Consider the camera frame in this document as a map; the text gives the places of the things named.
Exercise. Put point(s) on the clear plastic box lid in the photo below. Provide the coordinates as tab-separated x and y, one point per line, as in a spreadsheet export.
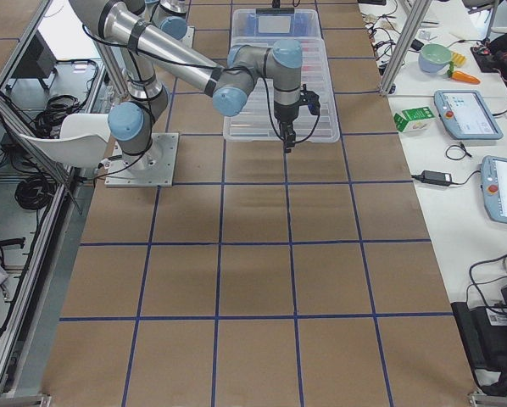
290	71

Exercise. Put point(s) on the clear plastic storage box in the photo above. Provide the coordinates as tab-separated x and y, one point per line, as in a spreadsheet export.
274	23

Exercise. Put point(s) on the blue plastic tray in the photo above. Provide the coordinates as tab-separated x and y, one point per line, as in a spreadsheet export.
279	21

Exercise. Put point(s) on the green white carton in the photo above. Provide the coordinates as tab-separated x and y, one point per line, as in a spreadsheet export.
415	119

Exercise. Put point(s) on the black power adapter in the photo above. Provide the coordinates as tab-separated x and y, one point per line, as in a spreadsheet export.
436	178

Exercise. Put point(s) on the green bowl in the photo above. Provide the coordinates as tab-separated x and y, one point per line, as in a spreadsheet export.
434	57

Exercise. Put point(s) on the teach pendant tablet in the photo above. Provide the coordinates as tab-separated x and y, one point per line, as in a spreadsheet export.
466	116
494	187

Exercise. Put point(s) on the toy carrot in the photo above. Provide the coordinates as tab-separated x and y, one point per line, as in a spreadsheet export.
457	75

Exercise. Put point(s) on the yellow toy corn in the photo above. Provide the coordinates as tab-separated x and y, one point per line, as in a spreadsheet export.
457	59

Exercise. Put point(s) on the white chair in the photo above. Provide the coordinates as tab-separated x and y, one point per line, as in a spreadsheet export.
82	141

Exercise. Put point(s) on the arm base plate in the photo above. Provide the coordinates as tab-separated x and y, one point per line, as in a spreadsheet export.
155	168

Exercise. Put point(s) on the aluminium frame post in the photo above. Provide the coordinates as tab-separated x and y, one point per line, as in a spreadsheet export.
410	28

